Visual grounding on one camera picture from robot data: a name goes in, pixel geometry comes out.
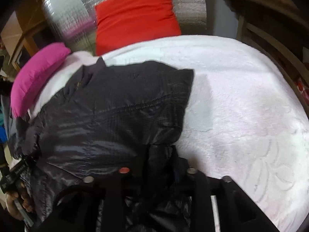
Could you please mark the white fluffy blanket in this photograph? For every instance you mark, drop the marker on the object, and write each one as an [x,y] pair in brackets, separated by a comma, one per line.
[241,106]

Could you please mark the wooden side table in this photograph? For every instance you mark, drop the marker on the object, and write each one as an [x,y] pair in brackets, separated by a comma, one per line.
[272,21]

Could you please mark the red folded cloth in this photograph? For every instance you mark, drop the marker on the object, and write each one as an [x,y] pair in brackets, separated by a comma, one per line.
[137,17]

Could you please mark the silver foil insulation mat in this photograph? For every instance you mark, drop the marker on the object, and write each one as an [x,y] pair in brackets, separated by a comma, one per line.
[65,14]

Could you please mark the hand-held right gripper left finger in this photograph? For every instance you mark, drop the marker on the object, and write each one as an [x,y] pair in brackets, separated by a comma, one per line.
[113,198]

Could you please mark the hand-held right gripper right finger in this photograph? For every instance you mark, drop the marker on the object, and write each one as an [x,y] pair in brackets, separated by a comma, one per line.
[202,198]

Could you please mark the person's left hand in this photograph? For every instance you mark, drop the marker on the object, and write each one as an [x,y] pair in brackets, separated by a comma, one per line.
[10,205]

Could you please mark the pink pillow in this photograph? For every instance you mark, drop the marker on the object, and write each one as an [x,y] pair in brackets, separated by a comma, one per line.
[36,77]

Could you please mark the black puffer jacket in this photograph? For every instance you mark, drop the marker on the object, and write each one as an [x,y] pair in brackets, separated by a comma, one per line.
[108,116]

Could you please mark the blue garment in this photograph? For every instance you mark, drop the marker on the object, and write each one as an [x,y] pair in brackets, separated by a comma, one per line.
[3,133]

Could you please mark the grey garment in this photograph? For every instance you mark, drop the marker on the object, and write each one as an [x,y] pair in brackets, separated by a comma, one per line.
[12,130]

